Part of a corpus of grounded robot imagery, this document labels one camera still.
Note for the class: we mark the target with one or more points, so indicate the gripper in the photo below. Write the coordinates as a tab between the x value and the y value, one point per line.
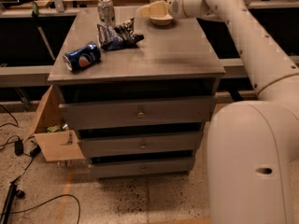
175	4

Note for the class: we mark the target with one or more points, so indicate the blue chip bag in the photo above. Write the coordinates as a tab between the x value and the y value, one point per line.
119	37

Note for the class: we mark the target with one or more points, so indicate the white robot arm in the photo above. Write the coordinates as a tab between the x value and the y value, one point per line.
251	144

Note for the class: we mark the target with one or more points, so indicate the silver green 7up can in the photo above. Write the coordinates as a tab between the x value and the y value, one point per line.
106	13

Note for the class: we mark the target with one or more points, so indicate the blue pepsi can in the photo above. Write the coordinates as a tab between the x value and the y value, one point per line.
81	58

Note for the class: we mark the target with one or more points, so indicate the white bowl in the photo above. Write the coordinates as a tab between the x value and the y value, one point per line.
161	20

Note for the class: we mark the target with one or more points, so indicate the grey drawer cabinet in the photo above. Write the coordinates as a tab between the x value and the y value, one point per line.
175	61

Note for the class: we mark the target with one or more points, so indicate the top grey drawer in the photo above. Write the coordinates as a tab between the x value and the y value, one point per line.
114	114

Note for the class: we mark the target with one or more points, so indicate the grey drawer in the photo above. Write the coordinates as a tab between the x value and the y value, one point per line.
114	114
139	144
135	168

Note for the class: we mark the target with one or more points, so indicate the middle grey drawer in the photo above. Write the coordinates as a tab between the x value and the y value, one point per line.
139	144

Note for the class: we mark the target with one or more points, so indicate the open cardboard box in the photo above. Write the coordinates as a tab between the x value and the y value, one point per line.
56	140

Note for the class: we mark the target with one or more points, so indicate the bottom grey drawer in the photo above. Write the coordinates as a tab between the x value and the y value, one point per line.
135	168

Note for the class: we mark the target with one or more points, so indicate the black power adapter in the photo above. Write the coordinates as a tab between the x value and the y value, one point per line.
18	147

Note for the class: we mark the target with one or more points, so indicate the black stand foot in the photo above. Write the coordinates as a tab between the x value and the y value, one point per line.
13	192

